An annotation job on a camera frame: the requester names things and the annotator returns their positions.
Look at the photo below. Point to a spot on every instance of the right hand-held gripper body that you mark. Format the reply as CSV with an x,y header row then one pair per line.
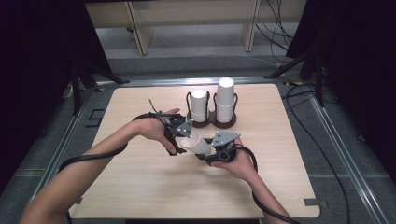
x,y
225,138

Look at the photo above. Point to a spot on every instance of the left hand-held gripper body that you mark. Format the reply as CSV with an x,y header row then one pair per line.
x,y
184,128

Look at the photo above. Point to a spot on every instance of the single white paper cup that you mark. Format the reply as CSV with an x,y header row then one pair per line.
x,y
196,144

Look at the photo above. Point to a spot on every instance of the dark double cup holder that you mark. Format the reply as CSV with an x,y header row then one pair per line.
x,y
211,120

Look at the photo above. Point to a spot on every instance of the short white paper cup stack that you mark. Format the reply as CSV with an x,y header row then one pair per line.
x,y
198,104

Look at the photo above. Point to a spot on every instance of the person's right hand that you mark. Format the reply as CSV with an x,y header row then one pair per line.
x,y
241,165

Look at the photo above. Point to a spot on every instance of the person's left hand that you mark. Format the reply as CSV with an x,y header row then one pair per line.
x,y
151,127

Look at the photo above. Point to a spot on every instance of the tall white paper cup stack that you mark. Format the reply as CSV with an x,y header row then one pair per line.
x,y
225,96

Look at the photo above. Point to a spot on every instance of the black tape floor mark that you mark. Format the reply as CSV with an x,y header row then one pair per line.
x,y
98,117

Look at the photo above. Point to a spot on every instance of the light wooden desk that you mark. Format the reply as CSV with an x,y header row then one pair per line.
x,y
141,34

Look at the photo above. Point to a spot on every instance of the grey tape strip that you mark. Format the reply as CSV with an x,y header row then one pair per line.
x,y
314,202
79,200

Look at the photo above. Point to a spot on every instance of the black tripod stand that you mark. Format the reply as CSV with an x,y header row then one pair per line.
x,y
76,84
318,77

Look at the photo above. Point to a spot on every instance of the black curtain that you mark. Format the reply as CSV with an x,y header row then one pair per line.
x,y
361,77
34,77

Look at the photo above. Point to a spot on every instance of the metal floor rail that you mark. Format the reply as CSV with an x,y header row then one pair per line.
x,y
348,161
62,146

